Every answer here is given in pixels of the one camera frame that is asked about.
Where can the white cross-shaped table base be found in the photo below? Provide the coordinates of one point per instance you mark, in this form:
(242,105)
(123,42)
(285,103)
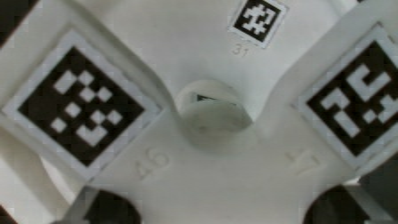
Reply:
(224,180)

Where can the white round table top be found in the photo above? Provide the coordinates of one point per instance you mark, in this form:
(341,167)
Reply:
(196,43)

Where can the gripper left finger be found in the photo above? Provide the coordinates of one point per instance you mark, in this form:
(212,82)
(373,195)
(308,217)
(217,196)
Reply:
(100,208)

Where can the white cylindrical table leg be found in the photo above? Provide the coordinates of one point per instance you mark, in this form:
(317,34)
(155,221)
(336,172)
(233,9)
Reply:
(210,108)

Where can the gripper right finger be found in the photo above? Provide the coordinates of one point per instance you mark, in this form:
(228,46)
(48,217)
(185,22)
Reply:
(345,206)

